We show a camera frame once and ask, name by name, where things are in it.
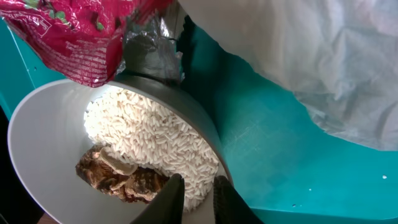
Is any brown food scrap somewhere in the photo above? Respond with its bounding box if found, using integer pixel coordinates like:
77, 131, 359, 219
75, 145, 169, 203

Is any grey bowl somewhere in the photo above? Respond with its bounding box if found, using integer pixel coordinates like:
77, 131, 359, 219
7, 74, 232, 223

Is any teal serving tray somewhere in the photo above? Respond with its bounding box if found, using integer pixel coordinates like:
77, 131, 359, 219
1, 19, 397, 223

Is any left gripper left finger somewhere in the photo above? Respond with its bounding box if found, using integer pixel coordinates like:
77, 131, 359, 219
131, 174, 185, 224

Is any white rice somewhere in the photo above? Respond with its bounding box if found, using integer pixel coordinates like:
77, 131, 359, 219
84, 87, 220, 212

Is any white napkin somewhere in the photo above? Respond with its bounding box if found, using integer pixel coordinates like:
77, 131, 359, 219
180, 0, 397, 151

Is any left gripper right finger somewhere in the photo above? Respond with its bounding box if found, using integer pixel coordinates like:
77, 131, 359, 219
213, 175, 264, 224

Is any red snack wrapper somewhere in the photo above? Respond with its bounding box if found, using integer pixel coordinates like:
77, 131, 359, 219
1, 0, 181, 88

